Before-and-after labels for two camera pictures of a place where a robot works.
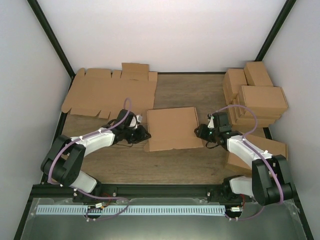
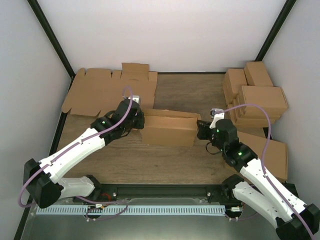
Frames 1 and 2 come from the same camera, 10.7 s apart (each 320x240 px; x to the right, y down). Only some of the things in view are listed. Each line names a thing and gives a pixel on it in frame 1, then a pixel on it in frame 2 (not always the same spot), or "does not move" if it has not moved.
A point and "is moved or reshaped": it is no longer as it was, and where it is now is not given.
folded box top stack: x=264 y=97 does not move
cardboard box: x=173 y=128 is moved or reshaped
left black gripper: x=141 y=135 -> x=140 y=124
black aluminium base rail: x=62 y=191 does not move
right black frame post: x=285 y=10 does not move
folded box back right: x=256 y=74 does not move
